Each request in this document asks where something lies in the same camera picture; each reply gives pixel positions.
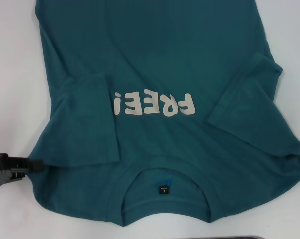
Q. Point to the teal t-shirt with beige print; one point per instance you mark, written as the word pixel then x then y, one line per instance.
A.
pixel 152 49

